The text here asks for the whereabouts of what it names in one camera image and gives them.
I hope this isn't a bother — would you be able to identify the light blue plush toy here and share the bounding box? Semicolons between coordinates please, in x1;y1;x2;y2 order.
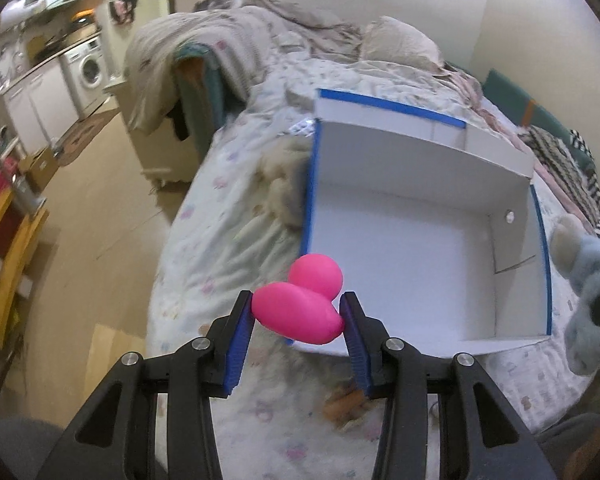
550;214;600;376

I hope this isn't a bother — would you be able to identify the orange brown soft toy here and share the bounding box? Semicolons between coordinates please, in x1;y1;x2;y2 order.
322;385;373;428

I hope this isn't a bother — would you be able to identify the patterned white bed blanket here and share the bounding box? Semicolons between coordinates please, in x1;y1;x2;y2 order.
144;54;596;480

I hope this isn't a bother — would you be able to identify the striped black white cloth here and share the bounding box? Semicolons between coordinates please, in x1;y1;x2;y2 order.
518;126;600;238

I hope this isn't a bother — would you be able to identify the cream fluffy plush toy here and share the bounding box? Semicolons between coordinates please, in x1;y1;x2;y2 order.
257;136;313;230

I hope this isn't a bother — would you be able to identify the green headboard cushion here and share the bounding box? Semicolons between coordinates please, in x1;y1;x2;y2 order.
482;70;595;174

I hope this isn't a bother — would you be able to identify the cardboard box on floor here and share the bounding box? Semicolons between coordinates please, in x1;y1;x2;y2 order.
18;146;59;193

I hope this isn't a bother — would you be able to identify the yellow wooden chair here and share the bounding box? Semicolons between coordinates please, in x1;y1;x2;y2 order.
0;188;48;350

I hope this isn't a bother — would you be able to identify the white washing machine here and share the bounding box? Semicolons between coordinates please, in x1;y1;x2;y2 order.
60;34;109;120

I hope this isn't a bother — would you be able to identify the beige quilt over chair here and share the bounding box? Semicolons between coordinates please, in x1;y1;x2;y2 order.
123;6;285;133

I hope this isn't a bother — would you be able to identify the beige pillow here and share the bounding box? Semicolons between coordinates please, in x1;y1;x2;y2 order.
360;16;445;74

